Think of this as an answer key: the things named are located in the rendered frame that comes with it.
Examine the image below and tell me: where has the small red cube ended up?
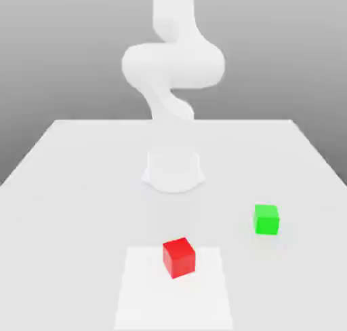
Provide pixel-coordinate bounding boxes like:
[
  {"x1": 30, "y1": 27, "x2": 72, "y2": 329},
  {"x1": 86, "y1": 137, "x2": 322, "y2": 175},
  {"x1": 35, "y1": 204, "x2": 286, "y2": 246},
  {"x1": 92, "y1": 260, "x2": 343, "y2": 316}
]
[{"x1": 162, "y1": 236, "x2": 197, "y2": 279}]

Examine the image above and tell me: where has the small green cube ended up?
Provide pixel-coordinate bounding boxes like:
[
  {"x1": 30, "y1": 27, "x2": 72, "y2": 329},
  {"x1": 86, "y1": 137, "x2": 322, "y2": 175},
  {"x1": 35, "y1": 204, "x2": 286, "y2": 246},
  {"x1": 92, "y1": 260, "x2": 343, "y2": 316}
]
[{"x1": 253, "y1": 203, "x2": 281, "y2": 236}]

